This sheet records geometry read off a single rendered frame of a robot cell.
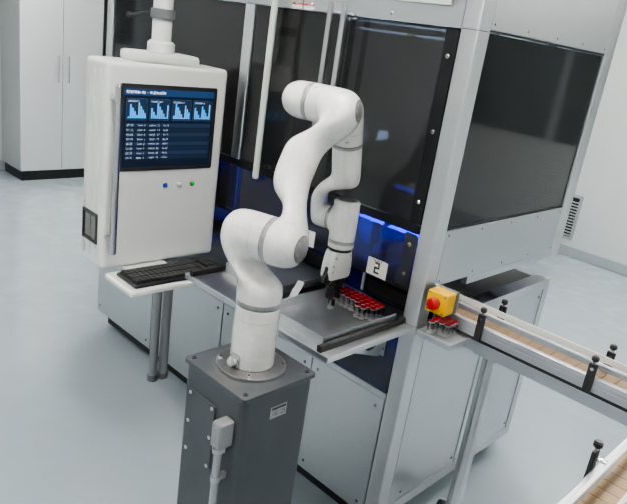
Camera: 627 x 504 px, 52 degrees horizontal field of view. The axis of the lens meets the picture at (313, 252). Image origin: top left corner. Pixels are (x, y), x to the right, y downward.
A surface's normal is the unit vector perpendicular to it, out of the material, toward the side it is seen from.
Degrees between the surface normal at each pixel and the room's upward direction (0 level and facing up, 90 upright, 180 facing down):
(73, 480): 0
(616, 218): 90
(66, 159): 90
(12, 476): 0
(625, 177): 90
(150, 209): 90
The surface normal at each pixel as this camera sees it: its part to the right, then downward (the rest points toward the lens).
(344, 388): -0.70, 0.14
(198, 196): 0.68, 0.33
